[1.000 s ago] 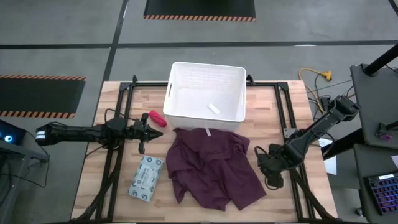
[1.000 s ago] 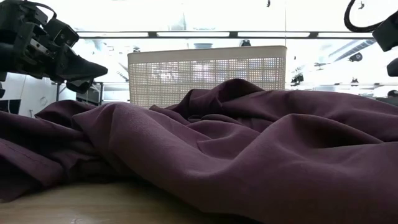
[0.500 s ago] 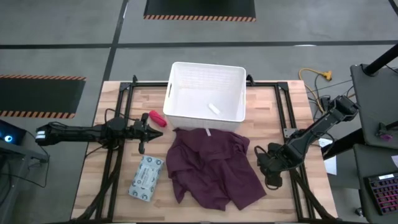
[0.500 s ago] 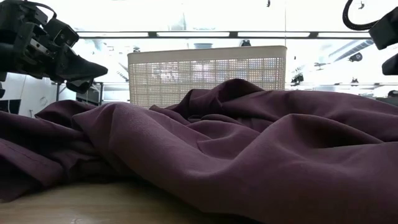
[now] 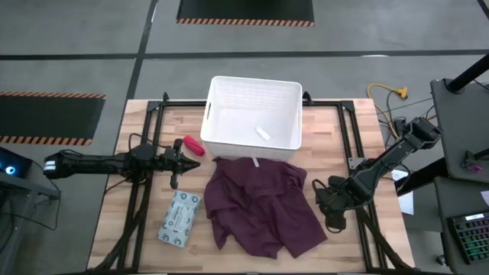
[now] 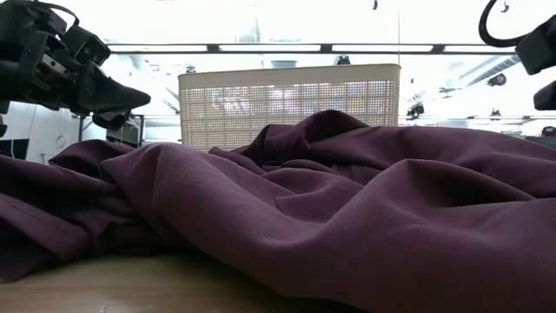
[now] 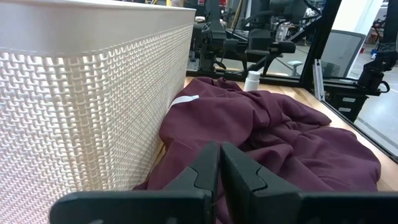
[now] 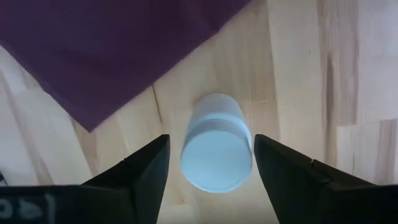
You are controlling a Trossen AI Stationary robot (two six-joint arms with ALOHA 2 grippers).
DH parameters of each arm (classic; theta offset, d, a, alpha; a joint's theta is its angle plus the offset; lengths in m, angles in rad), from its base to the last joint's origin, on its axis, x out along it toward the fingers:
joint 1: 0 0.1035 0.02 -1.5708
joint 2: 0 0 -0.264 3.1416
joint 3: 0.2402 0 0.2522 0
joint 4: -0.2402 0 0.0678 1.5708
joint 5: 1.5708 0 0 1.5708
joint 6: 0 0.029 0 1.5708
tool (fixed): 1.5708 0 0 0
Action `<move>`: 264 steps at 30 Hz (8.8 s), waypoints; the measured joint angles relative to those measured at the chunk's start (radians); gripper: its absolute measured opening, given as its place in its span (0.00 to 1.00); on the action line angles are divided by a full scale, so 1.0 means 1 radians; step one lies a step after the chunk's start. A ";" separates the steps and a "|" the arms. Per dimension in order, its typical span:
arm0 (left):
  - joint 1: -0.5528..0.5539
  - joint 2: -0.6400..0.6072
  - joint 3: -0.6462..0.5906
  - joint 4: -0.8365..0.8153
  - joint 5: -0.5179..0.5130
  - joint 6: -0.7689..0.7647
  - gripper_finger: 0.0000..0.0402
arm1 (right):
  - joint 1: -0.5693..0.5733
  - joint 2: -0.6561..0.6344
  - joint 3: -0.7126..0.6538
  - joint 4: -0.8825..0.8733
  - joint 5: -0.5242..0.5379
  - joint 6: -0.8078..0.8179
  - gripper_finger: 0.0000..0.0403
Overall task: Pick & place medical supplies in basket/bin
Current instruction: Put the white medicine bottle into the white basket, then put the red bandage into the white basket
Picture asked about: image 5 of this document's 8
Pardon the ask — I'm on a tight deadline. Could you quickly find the yellow extension cable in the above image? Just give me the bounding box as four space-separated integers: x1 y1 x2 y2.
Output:
366 83 410 139

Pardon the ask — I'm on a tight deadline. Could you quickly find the black device with blue light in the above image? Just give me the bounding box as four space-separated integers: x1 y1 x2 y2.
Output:
0 146 34 180

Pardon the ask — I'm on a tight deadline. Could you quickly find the black pole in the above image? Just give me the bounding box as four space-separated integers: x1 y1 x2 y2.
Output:
445 52 489 95

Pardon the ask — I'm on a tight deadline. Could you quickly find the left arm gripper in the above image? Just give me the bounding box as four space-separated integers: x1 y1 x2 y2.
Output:
162 138 201 190

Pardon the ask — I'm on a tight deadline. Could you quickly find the maroon cloth garment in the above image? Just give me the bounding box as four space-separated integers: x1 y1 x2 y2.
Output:
202 156 329 260

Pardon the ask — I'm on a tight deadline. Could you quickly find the white plastic basket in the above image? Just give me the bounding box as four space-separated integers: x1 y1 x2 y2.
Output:
199 75 303 163

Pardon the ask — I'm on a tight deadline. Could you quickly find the grey side table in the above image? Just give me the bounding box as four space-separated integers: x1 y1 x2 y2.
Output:
429 77 489 185

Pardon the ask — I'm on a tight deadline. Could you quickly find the backlit computer keyboard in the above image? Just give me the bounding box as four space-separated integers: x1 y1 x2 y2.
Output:
447 211 489 266

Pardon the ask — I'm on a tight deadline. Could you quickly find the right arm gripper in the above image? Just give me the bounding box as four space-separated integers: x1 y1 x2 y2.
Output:
313 175 358 232

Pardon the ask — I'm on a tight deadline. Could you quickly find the red pink tube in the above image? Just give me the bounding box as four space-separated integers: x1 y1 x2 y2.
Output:
182 134 206 157

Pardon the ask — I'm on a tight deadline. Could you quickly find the black clamp with purple piece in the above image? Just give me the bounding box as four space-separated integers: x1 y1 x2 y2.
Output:
461 147 489 174

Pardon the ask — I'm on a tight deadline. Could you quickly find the grey desk with keyboard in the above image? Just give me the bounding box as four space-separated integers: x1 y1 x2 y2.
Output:
432 176 489 275

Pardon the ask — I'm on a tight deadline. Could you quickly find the black hazard-striped floor mat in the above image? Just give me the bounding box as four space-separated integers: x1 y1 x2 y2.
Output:
0 90 107 147
176 0 316 28

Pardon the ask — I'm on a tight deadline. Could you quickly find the black aluminium table frame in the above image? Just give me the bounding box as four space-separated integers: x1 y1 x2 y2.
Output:
86 91 418 274

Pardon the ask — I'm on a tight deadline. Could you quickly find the black power strip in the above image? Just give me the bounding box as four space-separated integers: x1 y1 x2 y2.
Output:
392 117 408 143

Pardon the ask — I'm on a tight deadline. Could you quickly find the blue white patterned packet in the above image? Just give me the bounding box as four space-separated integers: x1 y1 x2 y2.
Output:
157 190 202 248

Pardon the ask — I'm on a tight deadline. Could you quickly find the grey metal stand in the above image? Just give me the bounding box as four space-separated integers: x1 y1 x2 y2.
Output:
0 174 62 275

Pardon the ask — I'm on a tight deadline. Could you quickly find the small white bottle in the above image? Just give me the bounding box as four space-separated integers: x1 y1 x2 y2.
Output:
255 126 272 142

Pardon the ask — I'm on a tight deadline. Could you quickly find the white paper sheet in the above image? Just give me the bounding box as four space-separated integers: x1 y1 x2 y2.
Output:
397 189 416 216

